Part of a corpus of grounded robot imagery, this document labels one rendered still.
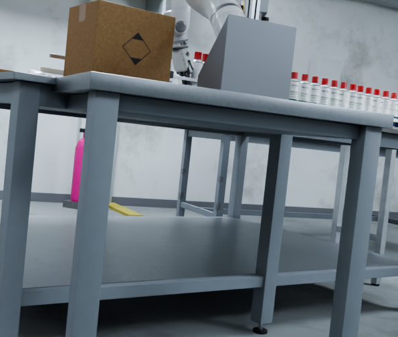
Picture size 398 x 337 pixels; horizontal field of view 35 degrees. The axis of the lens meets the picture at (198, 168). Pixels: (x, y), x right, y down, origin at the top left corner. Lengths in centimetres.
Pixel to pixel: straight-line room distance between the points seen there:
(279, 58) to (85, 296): 102
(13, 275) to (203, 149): 456
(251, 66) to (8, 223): 88
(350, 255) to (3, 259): 98
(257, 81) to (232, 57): 12
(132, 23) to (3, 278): 94
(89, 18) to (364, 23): 545
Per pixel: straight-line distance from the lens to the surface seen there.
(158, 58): 223
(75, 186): 544
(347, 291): 190
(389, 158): 356
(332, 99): 341
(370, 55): 740
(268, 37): 207
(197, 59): 282
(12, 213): 180
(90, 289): 153
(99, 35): 212
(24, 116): 178
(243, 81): 201
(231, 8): 221
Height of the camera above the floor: 70
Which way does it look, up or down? 3 degrees down
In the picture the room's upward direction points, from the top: 6 degrees clockwise
